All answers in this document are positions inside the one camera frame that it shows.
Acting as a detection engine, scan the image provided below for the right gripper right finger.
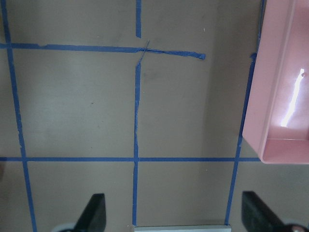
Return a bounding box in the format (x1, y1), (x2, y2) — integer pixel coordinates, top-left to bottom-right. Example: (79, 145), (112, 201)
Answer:
(241, 191), (287, 232)

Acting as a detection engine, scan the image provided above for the pink plastic bin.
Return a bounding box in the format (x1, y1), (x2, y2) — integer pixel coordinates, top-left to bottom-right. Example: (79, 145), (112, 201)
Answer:
(242, 0), (309, 164)

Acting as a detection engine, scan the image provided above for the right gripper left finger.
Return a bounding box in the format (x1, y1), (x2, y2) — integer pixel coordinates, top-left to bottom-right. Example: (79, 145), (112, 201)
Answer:
(72, 193), (107, 232)

